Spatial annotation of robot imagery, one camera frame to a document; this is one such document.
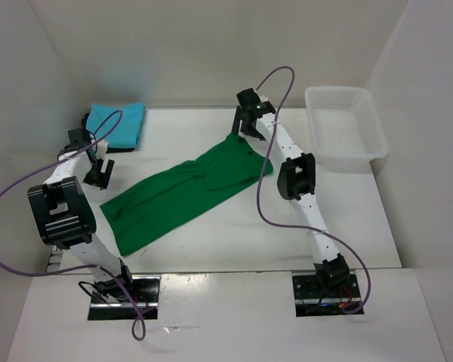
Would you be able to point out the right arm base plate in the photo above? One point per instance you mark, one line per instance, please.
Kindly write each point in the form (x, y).
(313, 300)

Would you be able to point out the black t-shirt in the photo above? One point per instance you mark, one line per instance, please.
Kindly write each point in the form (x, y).
(110, 150)

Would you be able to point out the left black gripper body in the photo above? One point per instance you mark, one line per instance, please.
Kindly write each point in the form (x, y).
(95, 176)

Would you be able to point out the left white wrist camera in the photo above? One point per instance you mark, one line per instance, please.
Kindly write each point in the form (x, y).
(101, 149)

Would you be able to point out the green t-shirt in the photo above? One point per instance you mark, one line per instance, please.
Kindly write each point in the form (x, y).
(167, 200)

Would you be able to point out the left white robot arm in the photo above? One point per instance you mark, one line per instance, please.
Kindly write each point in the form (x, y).
(64, 217)

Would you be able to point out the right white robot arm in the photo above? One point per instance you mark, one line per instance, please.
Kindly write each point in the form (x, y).
(296, 182)

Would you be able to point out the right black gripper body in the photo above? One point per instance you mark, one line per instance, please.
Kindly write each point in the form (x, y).
(248, 128)

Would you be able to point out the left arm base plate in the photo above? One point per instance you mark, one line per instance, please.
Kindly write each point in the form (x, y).
(145, 293)

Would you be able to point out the white plastic basket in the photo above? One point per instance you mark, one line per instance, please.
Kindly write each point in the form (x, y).
(344, 125)

